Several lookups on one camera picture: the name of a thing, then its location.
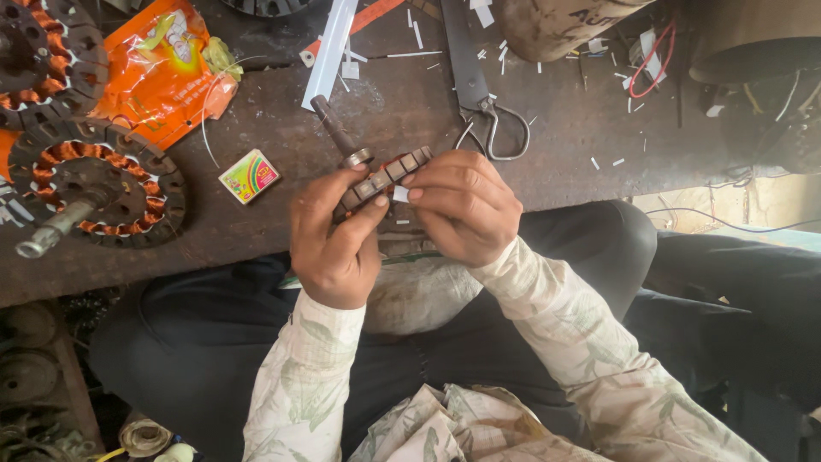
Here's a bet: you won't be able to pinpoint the heap of rusty motor parts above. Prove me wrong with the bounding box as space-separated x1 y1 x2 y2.
0 300 105 462

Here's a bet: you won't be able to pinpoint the dirty tape roll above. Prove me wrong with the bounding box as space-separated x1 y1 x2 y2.
118 417 173 458

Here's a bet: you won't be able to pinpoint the long white paper strip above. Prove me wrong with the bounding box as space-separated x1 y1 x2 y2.
301 0 360 112

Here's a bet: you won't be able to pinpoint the person's legs in dark trousers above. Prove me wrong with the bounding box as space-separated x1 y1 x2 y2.
89 199 821 462

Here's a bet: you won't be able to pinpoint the person's left hand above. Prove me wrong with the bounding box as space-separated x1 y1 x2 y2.
290 163 391 311

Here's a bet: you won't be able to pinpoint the bare steel stator with shaft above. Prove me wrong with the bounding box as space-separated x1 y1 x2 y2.
311 95 435 224

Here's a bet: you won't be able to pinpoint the person's right hand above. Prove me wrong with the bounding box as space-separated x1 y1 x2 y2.
401 151 524 269

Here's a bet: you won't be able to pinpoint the blue cable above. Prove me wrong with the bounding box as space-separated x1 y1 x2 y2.
644 207 821 234

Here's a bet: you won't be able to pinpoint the large steel scissors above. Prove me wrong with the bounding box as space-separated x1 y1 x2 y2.
440 0 531 162

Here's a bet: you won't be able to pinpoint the thin white wire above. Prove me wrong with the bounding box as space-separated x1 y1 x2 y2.
200 54 268 169

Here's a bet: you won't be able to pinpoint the person's patterned shirt hem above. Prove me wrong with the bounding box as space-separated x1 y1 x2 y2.
348 383 611 462

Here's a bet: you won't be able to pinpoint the red wire loop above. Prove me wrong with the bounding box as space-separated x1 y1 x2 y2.
628 19 677 99

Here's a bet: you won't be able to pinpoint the copper wound stator without shaft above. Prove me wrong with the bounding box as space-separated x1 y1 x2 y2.
0 0 110 130

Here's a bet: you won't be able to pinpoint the yellow-green crumpled wrapper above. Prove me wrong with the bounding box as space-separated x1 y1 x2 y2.
203 36 245 82

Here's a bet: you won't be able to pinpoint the copper wound stator with shaft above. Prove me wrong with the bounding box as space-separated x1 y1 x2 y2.
9 118 187 259

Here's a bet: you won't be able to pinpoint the colourful matchbox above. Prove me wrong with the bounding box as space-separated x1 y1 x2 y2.
218 149 281 205

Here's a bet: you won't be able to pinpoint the dark round stator plate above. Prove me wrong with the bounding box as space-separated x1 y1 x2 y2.
220 0 316 19

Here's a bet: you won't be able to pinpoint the dark motor with wires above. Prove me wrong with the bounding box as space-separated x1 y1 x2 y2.
717 69 821 179

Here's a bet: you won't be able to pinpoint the large brown cardboard roll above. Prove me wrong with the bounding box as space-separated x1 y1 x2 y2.
689 0 821 85

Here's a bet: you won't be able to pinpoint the scattered white paper scraps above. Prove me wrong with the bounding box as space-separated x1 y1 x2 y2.
385 0 650 172

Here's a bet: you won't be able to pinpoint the dirty white sack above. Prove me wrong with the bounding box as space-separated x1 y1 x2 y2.
281 252 483 336

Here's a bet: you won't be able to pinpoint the orange flat strip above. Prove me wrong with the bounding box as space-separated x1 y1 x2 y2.
299 0 406 69

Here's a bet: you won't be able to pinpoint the orange plastic packet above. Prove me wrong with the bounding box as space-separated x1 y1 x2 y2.
89 0 239 152

